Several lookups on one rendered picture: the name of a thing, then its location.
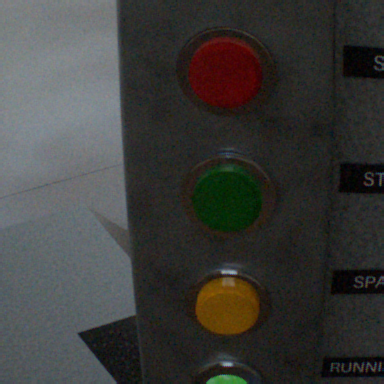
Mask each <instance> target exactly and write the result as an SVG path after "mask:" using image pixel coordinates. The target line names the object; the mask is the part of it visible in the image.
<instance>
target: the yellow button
mask: <svg viewBox="0 0 384 384"><path fill-rule="evenodd" d="M259 309H260V306H259V302H258V299H257V296H256V294H255V293H254V292H253V291H251V290H250V288H248V287H247V286H243V285H242V284H239V283H236V282H231V281H222V282H218V283H214V284H212V285H210V286H209V287H207V288H206V289H205V290H203V291H202V292H201V293H200V294H199V297H198V300H197V303H196V315H197V316H198V319H199V321H200V323H201V324H202V325H203V326H205V327H206V328H207V329H208V330H210V331H214V332H216V333H219V334H223V335H229V334H238V333H241V332H244V331H246V330H248V329H249V327H251V326H253V325H254V323H255V322H256V320H257V319H258V316H259Z"/></svg>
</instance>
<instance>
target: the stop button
mask: <svg viewBox="0 0 384 384"><path fill-rule="evenodd" d="M262 78H263V72H262V68H261V64H260V60H259V59H258V57H257V55H256V54H255V53H253V51H252V50H251V49H249V47H247V46H245V45H243V44H241V43H240V42H237V41H234V40H229V39H221V40H215V41H213V42H210V43H207V44H205V45H204V46H203V47H201V48H199V50H198V51H197V53H195V55H194V56H193V58H192V59H191V63H190V65H189V83H190V84H191V87H192V89H193V91H195V93H196V94H197V95H198V96H199V97H200V98H201V99H202V100H203V101H205V102H206V103H208V104H210V105H212V106H214V107H217V108H226V109H233V108H236V107H240V106H242V105H244V104H246V103H249V102H250V101H251V100H253V97H254V96H256V95H257V94H258V92H259V89H260V86H261V84H262Z"/></svg>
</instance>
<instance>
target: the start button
mask: <svg viewBox="0 0 384 384"><path fill-rule="evenodd" d="M192 204H193V208H194V211H195V213H196V215H197V217H198V218H199V219H200V220H201V222H202V223H204V224H205V225H206V226H208V227H209V228H212V229H214V230H215V231H219V232H224V233H226V232H237V231H242V230H244V229H247V228H248V227H250V226H251V225H252V224H253V223H254V222H255V221H256V219H257V218H258V217H259V216H260V214H261V211H262V206H263V193H262V191H261V188H260V186H259V184H258V183H257V181H256V180H255V179H253V177H252V176H250V175H249V174H248V173H246V172H244V171H242V170H240V169H237V168H231V167H221V168H217V169H214V170H212V171H210V172H208V173H206V174H205V175H203V176H202V177H201V178H200V179H199V181H198V183H197V184H196V186H195V189H194V192H193V197H192Z"/></svg>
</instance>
